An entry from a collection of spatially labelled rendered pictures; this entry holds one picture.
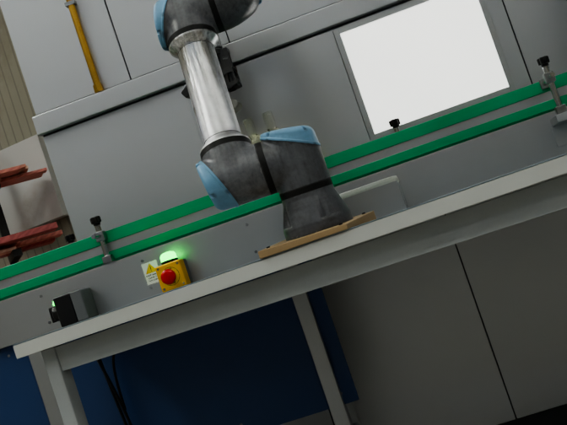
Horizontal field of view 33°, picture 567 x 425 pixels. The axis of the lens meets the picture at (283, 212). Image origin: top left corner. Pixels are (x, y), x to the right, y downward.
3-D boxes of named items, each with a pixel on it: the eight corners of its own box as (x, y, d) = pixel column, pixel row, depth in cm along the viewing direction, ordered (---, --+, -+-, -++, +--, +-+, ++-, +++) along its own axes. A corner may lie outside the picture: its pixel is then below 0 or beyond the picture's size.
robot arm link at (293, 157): (332, 176, 198) (311, 115, 198) (271, 197, 199) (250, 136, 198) (331, 177, 210) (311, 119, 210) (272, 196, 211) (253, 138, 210)
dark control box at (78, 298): (99, 316, 255) (90, 287, 256) (89, 320, 248) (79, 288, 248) (72, 325, 257) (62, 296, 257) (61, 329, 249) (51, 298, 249)
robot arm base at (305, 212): (341, 224, 195) (326, 178, 195) (276, 244, 200) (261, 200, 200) (361, 214, 209) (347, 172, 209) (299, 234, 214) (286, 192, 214)
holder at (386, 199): (409, 212, 253) (400, 184, 253) (407, 211, 226) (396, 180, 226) (348, 233, 255) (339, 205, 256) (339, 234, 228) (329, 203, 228)
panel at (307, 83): (515, 91, 270) (476, -21, 271) (516, 89, 267) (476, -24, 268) (221, 195, 282) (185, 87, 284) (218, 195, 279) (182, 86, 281)
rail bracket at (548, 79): (575, 142, 248) (546, 61, 250) (585, 136, 232) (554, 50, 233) (557, 147, 249) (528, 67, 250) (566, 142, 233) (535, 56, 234)
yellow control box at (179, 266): (194, 284, 252) (186, 257, 252) (187, 286, 244) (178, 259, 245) (170, 293, 253) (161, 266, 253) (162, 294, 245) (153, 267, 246)
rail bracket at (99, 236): (118, 261, 257) (103, 214, 257) (109, 262, 249) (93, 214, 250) (105, 266, 257) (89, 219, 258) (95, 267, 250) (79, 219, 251)
